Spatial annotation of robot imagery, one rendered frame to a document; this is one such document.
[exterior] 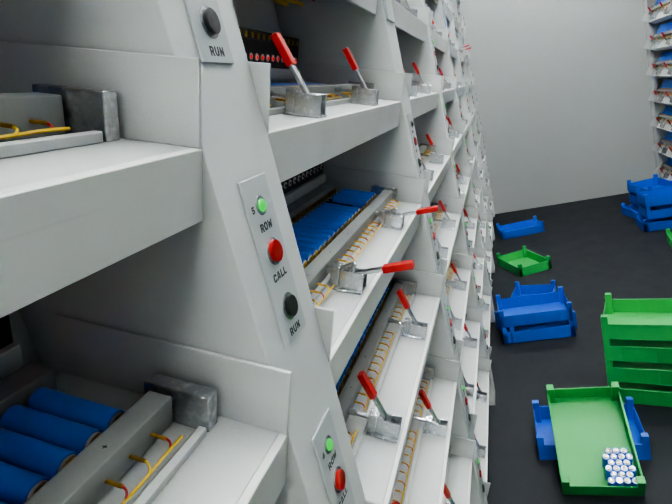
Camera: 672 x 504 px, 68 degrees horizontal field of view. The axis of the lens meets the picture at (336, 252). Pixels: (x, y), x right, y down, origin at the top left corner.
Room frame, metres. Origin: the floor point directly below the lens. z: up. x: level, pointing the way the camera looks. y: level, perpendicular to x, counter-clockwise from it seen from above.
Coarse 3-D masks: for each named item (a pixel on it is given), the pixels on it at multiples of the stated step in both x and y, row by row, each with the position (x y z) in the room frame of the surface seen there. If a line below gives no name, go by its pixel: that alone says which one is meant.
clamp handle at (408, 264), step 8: (384, 264) 0.54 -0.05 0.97; (392, 264) 0.53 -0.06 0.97; (400, 264) 0.52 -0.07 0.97; (408, 264) 0.52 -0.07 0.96; (352, 272) 0.55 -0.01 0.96; (360, 272) 0.54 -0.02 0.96; (368, 272) 0.54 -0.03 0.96; (376, 272) 0.53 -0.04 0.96; (384, 272) 0.53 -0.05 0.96; (392, 272) 0.53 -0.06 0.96
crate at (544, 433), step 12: (540, 408) 1.47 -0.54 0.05; (540, 420) 1.46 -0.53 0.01; (636, 420) 1.32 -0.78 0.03; (540, 432) 1.41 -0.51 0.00; (552, 432) 1.40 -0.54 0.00; (636, 432) 1.31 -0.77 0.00; (540, 444) 1.29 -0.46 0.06; (552, 444) 1.28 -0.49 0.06; (636, 444) 1.20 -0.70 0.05; (648, 444) 1.19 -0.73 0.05; (540, 456) 1.30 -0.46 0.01; (552, 456) 1.28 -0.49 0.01; (648, 456) 1.19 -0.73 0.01
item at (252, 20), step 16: (240, 0) 0.90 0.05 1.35; (256, 0) 0.96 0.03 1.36; (272, 0) 1.03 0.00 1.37; (240, 16) 0.88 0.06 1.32; (256, 16) 0.94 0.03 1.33; (272, 16) 1.01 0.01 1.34; (272, 32) 0.99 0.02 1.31; (16, 320) 0.37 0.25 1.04; (16, 336) 0.37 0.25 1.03; (32, 352) 0.38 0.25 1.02; (16, 368) 0.36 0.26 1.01
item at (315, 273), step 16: (384, 192) 0.94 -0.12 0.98; (368, 208) 0.81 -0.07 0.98; (384, 208) 0.89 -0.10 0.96; (352, 224) 0.72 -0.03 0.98; (368, 224) 0.77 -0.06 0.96; (336, 240) 0.65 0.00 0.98; (352, 240) 0.68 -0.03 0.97; (368, 240) 0.70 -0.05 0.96; (320, 256) 0.58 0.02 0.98; (336, 256) 0.60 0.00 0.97; (320, 272) 0.54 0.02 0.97
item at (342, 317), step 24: (336, 168) 1.01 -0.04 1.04; (288, 192) 0.82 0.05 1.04; (336, 192) 1.01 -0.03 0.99; (408, 192) 0.97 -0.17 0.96; (408, 216) 0.87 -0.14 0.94; (384, 240) 0.73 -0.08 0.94; (408, 240) 0.83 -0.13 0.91; (360, 264) 0.63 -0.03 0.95; (384, 288) 0.64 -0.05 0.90; (336, 312) 0.49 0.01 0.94; (360, 312) 0.50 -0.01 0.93; (336, 336) 0.44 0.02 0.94; (360, 336) 0.52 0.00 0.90; (336, 360) 0.42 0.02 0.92
